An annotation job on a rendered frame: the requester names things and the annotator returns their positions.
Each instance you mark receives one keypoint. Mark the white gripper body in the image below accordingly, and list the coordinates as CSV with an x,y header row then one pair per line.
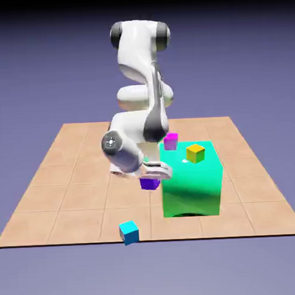
x,y
156,170

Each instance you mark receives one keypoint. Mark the small purple cube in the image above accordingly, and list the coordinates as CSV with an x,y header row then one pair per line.
x,y
149,183

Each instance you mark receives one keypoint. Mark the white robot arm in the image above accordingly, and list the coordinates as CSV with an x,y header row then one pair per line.
x,y
136,65

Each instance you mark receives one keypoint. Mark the small magenta cube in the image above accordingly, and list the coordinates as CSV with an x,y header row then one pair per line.
x,y
171,141

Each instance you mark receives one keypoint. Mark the small yellow cube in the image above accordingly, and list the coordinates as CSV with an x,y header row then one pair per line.
x,y
195,153

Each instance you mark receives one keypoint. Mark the small cyan cube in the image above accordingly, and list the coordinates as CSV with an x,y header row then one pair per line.
x,y
129,232

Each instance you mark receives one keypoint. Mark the large green box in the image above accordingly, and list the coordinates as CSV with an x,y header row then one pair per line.
x,y
192,184

